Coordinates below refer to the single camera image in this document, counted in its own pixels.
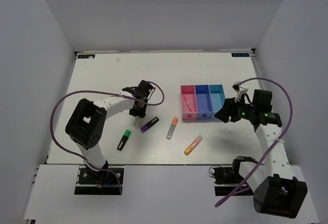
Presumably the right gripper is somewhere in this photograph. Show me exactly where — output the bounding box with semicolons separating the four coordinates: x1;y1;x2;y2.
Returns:
214;94;256;123

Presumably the yellow pen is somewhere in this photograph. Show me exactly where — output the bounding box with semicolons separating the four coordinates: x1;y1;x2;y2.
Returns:
135;117;141;129

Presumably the purple cap highlighter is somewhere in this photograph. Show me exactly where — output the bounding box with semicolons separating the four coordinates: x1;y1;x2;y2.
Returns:
140;117;159;133

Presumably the green cap highlighter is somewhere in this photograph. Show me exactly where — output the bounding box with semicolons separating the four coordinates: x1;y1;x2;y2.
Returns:
117;130;131;151

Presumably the pink pen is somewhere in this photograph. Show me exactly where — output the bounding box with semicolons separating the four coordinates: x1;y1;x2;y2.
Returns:
182;93;193;112

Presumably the yellow cap lead case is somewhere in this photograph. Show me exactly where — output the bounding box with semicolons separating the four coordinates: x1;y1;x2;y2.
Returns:
184;135;203;155

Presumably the orange cap lead case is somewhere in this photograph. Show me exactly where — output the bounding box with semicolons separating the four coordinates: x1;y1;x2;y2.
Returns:
166;117;178;140

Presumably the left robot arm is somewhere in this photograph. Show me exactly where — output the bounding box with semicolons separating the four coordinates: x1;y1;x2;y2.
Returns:
65;80;155;182

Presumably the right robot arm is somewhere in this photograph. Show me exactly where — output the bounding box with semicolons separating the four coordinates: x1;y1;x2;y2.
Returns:
214;86;308;219

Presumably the purple-blue bin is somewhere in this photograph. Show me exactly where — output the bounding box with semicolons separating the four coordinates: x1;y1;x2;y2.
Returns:
195;85;213;119

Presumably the light blue bin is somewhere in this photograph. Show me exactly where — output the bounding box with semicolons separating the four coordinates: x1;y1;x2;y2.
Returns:
209;85;226;120

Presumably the pink bin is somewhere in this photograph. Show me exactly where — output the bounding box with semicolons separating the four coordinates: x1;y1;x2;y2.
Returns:
180;85;198;120

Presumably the right corner label sticker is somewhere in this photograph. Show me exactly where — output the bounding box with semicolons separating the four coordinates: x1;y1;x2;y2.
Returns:
231;52;250;57

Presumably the corner label sticker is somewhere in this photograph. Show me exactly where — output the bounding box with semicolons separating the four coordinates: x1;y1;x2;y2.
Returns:
77;54;95;59
231;52;250;57

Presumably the left corner label sticker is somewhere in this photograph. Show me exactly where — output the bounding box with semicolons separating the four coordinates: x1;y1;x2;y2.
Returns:
77;54;95;59

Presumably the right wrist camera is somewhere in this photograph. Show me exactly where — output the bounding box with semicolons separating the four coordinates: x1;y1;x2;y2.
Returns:
232;82;248;102

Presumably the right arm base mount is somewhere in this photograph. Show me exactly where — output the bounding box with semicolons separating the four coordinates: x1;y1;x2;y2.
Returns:
209;156;257;196

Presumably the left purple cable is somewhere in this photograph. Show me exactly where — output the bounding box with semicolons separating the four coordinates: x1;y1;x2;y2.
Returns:
52;81;165;195

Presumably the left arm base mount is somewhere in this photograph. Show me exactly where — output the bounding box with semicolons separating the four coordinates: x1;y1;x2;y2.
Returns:
74;166;120;195

